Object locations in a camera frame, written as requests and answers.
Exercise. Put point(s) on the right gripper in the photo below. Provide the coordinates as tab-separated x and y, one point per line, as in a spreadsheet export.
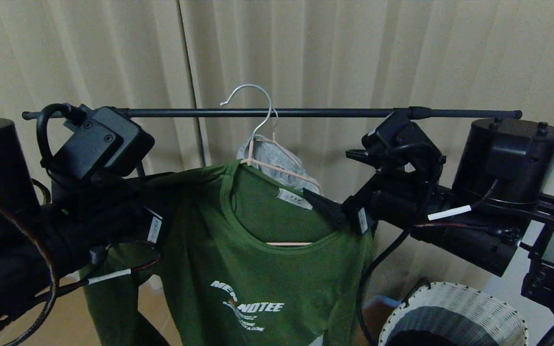
392	209

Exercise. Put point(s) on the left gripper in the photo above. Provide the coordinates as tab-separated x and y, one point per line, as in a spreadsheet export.
113	221

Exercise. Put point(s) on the green long-sleeved shirt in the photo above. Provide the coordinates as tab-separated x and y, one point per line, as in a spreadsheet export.
258	269

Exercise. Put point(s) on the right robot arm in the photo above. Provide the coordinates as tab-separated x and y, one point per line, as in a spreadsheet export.
508	163

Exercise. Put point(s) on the white laundry basket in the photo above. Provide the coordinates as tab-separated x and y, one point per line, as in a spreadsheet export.
455	307

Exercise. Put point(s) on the pale grey shorts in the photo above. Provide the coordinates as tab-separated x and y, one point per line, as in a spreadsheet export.
277	161

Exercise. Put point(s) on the beige curtain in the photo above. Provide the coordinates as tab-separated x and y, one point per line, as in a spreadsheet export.
354	48

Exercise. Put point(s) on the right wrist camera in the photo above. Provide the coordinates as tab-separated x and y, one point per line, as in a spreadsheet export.
392	137

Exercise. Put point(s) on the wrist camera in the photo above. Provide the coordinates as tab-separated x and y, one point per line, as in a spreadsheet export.
392	137
104	142

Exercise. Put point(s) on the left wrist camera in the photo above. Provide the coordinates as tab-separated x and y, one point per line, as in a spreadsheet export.
104	142

